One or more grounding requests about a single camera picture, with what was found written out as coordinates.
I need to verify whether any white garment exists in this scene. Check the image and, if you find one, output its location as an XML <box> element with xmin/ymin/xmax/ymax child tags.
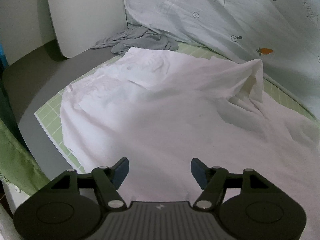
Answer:
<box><xmin>60</xmin><ymin>48</ymin><xmax>319</xmax><ymax>239</ymax></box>

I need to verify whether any green cloth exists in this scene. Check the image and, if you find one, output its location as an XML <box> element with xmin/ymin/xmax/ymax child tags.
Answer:
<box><xmin>0</xmin><ymin>121</ymin><xmax>50</xmax><ymax>196</ymax></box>

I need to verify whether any grey crumpled garment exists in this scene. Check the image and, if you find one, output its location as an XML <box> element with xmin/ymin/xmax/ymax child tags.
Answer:
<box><xmin>91</xmin><ymin>26</ymin><xmax>178</xmax><ymax>55</ymax></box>

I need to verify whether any white rounded board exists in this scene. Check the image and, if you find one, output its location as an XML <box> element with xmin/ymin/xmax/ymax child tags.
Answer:
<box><xmin>48</xmin><ymin>0</ymin><xmax>127</xmax><ymax>58</ymax></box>

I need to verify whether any carrot print light blue quilt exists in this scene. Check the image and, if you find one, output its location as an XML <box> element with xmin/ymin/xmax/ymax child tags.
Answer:
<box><xmin>124</xmin><ymin>0</ymin><xmax>319</xmax><ymax>116</ymax></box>

